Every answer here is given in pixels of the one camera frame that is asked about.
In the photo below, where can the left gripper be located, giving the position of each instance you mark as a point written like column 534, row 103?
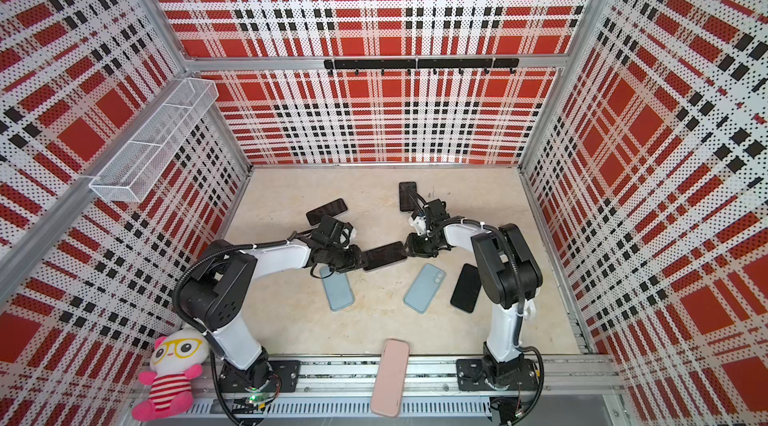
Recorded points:
column 354, row 260

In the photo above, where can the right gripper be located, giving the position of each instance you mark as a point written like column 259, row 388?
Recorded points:
column 414, row 248

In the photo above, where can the black phone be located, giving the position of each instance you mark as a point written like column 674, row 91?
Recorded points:
column 331, row 209
column 467, row 289
column 384, row 256
column 406, row 194

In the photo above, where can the light blue case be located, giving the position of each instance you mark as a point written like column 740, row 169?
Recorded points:
column 424, row 288
column 337, row 289

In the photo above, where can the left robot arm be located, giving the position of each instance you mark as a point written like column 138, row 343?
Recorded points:
column 209, row 296

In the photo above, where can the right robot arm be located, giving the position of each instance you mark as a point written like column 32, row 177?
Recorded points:
column 508, row 273

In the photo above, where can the pink phone case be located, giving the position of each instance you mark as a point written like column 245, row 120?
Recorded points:
column 389, row 384

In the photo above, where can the pink plush toy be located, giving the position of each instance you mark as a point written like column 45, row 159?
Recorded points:
column 175, row 361

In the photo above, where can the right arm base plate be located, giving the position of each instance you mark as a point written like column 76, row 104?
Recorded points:
column 486, row 374

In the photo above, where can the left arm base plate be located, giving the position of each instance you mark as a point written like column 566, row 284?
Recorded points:
column 263, row 376

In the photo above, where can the black hook rail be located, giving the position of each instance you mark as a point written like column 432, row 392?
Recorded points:
column 421, row 63

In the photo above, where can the white wire basket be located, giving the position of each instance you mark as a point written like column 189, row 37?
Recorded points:
column 135, row 169

